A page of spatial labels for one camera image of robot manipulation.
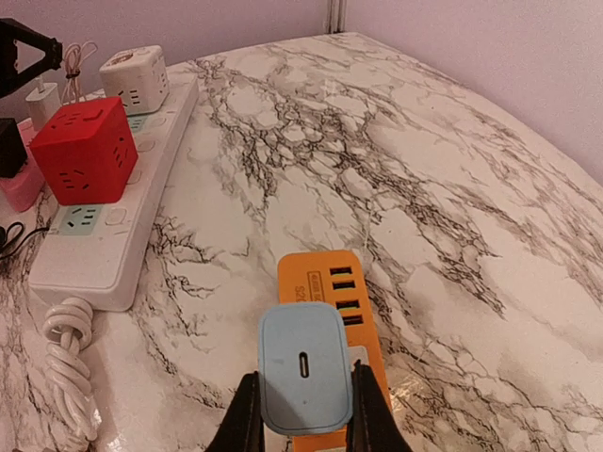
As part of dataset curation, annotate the orange power strip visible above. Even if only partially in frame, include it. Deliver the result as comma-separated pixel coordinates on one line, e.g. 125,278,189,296
258,250,408,451

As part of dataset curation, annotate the white multicolour power strip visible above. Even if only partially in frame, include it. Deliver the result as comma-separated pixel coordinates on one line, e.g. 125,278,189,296
28,74,199,312

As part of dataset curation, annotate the pink triangular power strip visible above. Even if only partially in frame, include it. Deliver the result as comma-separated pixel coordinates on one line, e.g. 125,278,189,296
1,118,45,212

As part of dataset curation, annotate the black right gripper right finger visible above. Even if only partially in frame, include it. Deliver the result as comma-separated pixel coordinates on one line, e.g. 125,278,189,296
346,360,412,452

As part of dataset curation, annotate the black power adapter with cable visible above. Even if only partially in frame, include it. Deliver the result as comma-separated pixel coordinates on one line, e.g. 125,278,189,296
1,118,48,260

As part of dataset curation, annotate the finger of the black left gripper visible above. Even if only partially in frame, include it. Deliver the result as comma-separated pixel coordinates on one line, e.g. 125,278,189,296
1,18,63,98

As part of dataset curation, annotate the white cube adapter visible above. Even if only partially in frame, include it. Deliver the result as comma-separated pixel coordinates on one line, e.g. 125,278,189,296
99,45,170,116

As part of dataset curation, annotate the light blue plug adapter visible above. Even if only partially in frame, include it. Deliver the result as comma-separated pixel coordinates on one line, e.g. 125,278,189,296
258,302,353,436

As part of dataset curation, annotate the left aluminium frame post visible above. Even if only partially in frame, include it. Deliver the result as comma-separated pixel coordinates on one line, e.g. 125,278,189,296
325,0,347,34

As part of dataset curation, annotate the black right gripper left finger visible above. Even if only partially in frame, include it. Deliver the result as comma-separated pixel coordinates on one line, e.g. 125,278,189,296
205,372,265,452

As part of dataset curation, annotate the white charger with pink cable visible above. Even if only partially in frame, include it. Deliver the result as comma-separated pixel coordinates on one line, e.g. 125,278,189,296
25,40,98,132

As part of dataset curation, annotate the red cube socket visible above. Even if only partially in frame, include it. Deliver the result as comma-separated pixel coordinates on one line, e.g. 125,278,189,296
30,97,138,206

